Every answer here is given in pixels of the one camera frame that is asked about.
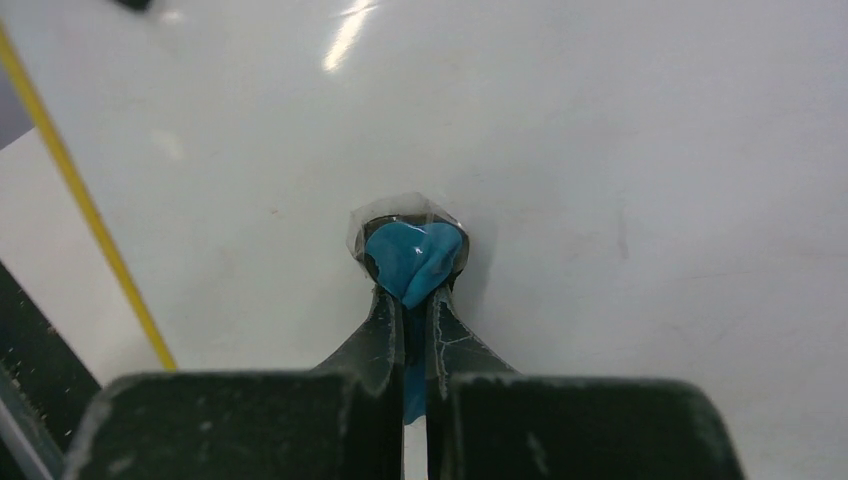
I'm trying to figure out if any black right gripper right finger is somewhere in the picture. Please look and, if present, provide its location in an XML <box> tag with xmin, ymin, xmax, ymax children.
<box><xmin>424</xmin><ymin>216</ymin><xmax>744</xmax><ymax>479</ymax></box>

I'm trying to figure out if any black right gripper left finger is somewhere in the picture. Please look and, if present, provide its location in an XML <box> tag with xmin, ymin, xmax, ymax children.
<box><xmin>60</xmin><ymin>213</ymin><xmax>407</xmax><ymax>480</ymax></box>

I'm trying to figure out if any blue eraser cloth pad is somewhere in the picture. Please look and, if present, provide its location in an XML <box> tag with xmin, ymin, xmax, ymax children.
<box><xmin>364</xmin><ymin>222</ymin><xmax>464</xmax><ymax>425</ymax></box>

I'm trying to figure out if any yellow framed whiteboard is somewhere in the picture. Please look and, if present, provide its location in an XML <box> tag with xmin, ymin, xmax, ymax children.
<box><xmin>1</xmin><ymin>1</ymin><xmax>847</xmax><ymax>479</ymax></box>

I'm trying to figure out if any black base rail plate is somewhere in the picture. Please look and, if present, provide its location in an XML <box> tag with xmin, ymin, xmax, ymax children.
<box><xmin>1</xmin><ymin>267</ymin><xmax>101</xmax><ymax>479</ymax></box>

